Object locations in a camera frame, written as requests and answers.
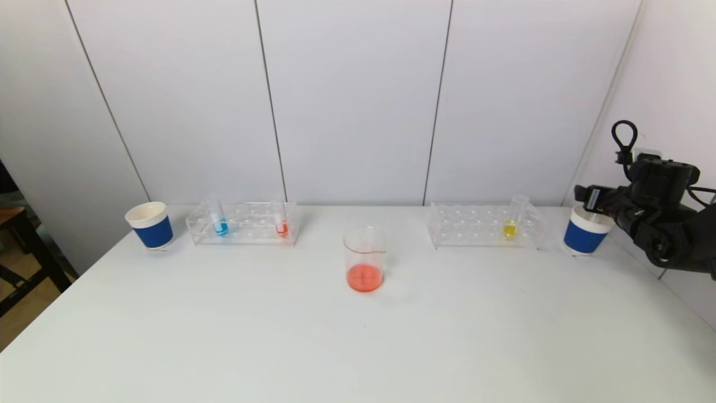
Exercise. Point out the blue white paper cup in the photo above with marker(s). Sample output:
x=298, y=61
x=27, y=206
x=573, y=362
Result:
x=154, y=232
x=582, y=238

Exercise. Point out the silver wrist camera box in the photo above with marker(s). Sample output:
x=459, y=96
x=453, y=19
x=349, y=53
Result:
x=649, y=152

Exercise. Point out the clear acrylic test tube rack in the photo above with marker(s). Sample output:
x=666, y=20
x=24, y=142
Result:
x=251, y=225
x=475, y=226

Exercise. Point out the clear glass beaker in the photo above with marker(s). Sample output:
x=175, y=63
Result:
x=364, y=277

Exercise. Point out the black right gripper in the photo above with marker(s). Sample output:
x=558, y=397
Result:
x=593, y=199

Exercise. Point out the test tube with blue pigment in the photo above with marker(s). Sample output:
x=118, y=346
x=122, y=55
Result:
x=221, y=228

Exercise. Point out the test tube with yellow pigment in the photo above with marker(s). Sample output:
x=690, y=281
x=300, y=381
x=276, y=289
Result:
x=509, y=229

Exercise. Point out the test tube with red pigment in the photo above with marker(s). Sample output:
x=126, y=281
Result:
x=282, y=228

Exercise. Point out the black framed wooden table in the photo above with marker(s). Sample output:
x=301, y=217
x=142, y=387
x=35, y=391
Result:
x=33, y=252

